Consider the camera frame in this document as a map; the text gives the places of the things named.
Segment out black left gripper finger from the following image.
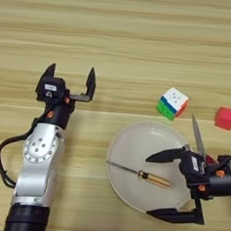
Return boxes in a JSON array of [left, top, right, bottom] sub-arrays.
[[84, 66, 98, 102], [35, 61, 58, 89]]

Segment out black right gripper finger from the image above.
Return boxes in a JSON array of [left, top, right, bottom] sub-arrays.
[[144, 206, 200, 226], [144, 145, 188, 166]]

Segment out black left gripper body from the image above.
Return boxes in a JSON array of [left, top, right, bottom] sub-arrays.
[[40, 91, 93, 133]]

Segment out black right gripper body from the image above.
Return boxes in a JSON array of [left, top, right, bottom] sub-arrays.
[[185, 153, 231, 228]]

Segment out screwdriver with amber handle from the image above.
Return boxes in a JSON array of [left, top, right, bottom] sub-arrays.
[[103, 159, 173, 190]]

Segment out multicoloured puzzle cube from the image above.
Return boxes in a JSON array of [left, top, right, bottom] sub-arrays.
[[154, 85, 191, 123]]

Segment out small red cube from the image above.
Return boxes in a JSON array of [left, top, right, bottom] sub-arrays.
[[213, 106, 231, 132]]

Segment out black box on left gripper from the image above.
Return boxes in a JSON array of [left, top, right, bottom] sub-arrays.
[[35, 76, 68, 106]]

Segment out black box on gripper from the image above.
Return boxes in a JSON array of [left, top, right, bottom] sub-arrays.
[[177, 150, 211, 189], [35, 76, 68, 106]]

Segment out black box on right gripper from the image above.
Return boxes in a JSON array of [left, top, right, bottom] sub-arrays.
[[177, 150, 211, 189]]

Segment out round beige plate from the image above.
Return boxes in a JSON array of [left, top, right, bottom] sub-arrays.
[[101, 118, 203, 217]]

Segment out red-handled scissors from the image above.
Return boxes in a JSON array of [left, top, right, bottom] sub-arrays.
[[187, 113, 220, 167]]

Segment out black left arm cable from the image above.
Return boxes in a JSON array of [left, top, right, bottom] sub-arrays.
[[0, 112, 43, 191]]

